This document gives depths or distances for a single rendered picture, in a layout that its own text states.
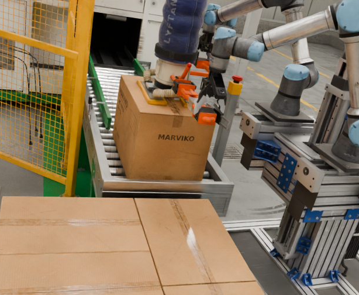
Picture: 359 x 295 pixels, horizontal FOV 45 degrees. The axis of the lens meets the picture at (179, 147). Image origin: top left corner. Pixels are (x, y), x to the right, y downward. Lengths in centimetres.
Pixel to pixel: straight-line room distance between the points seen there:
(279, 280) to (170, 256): 81
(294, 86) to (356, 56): 60
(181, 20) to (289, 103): 67
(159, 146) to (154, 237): 49
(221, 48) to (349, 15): 46
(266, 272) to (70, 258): 114
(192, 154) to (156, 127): 26
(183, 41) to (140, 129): 49
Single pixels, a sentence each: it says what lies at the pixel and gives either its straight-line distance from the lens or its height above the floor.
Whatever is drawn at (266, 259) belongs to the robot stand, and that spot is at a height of 21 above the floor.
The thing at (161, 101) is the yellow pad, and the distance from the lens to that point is 219.
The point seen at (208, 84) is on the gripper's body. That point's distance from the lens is 174.
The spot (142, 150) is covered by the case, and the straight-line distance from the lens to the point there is 214.
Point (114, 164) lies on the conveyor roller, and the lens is 242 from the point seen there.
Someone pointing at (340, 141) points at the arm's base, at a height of 110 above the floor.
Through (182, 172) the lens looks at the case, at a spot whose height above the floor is 63.
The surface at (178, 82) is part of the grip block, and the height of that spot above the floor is 110.
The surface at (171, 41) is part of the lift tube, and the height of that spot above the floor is 126.
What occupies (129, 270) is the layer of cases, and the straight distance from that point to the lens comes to 171.
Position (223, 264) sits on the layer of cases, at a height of 54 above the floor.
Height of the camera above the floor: 166
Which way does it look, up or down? 24 degrees down
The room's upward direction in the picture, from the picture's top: 12 degrees clockwise
